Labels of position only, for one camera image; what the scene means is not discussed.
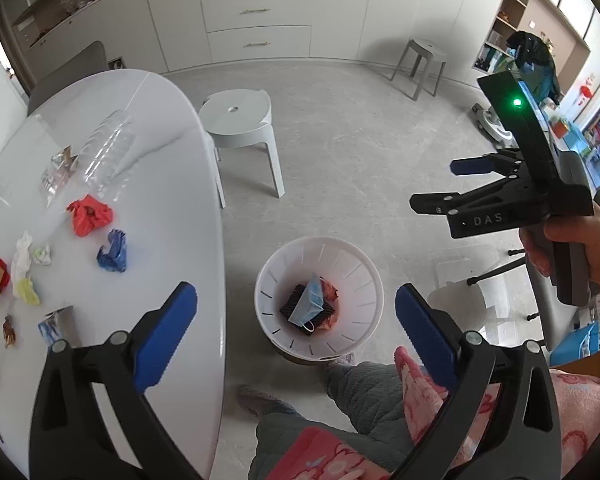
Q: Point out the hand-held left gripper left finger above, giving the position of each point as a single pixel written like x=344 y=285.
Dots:
x=165 y=335

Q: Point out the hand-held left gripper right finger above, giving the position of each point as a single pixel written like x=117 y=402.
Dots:
x=422 y=330

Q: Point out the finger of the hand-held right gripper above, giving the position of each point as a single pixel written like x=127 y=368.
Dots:
x=472 y=165
x=480 y=220

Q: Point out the white slotted waste bin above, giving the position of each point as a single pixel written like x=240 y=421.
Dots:
x=280 y=270

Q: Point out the clear plastic bottle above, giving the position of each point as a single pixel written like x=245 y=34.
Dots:
x=105 y=152

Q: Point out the person's right hand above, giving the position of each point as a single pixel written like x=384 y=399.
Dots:
x=580 y=240

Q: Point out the white floor toy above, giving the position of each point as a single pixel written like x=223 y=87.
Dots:
x=490 y=122

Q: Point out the colourful toy shelf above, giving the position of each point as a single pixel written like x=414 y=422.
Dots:
x=595 y=135

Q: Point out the dark hanging jacket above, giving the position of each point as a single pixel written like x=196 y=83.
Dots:
x=535 y=60

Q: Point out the grey office chair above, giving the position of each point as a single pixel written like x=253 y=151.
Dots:
x=500 y=305

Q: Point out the person's grey quilted trousers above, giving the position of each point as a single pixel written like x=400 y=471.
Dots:
x=365 y=400

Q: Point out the blue crumpled paper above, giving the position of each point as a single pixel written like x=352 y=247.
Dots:
x=114 y=252

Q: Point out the orange crumpled wrapper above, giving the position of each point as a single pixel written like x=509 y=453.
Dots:
x=331 y=290

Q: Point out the blue and white packet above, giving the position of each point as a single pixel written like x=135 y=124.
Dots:
x=55 y=327

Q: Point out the blue face mask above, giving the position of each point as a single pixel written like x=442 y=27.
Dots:
x=307 y=302

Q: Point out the grey slipper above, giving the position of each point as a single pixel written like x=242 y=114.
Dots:
x=262 y=402

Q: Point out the tall open bookshelf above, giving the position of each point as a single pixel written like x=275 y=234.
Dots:
x=540 y=15

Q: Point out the grey stool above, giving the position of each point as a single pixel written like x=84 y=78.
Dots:
x=425 y=52

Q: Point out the black ribbed box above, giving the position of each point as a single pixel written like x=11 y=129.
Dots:
x=292 y=305

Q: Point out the red crumpled paper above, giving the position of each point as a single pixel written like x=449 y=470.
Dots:
x=87 y=215

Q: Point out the yellow crumpled paper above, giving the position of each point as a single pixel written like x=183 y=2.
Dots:
x=27 y=291

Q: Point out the small pale paper ball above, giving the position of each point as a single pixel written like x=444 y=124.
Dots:
x=42 y=255

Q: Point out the brown candy wrapper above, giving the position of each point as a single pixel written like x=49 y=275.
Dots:
x=10 y=332

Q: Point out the blue plastic box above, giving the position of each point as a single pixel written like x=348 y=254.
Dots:
x=577 y=342

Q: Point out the white crumpled tissue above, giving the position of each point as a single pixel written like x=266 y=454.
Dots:
x=22 y=257

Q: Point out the silver foil wrapper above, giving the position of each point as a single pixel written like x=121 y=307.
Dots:
x=60 y=170

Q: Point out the white round stool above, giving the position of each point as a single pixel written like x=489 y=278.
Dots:
x=237 y=117

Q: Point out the white drawer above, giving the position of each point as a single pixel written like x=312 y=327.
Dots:
x=257 y=10
x=259 y=42

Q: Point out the grey dining chair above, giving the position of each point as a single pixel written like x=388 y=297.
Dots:
x=65 y=72

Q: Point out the wall outlet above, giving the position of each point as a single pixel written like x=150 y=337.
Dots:
x=116 y=64

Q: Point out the white cabinet wall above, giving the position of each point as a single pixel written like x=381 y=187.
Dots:
x=170 y=10

